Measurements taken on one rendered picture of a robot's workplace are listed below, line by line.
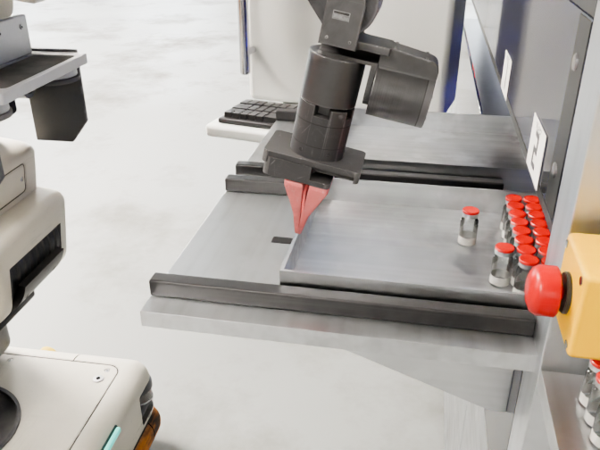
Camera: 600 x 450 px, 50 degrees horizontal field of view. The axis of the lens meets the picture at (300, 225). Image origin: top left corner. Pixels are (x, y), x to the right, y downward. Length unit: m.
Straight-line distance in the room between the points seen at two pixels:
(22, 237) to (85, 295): 1.32
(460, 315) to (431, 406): 1.24
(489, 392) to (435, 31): 0.91
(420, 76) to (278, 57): 1.02
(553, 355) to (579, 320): 0.14
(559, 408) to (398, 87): 0.32
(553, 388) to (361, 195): 0.41
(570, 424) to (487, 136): 0.72
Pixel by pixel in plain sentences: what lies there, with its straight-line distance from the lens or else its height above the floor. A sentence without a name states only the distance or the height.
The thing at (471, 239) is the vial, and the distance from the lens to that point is 0.81.
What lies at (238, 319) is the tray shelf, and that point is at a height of 0.88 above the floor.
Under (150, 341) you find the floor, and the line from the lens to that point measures 2.14.
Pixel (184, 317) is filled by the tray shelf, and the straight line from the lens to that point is 0.68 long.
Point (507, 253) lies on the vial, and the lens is 0.73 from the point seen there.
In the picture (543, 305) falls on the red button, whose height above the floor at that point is 0.99.
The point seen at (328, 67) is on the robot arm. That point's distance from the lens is 0.63.
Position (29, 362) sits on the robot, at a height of 0.28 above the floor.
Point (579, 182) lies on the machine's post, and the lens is 0.56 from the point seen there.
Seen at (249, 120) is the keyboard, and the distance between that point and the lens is 1.47.
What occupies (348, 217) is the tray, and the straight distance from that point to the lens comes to 0.87.
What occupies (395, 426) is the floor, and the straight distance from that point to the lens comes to 1.83.
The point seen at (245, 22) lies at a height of 1.00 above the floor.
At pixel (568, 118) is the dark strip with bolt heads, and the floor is 1.09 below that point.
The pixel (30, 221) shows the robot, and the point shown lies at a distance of 1.14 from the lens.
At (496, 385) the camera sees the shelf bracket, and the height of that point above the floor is 0.77.
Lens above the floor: 1.27
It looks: 27 degrees down
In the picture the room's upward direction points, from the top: straight up
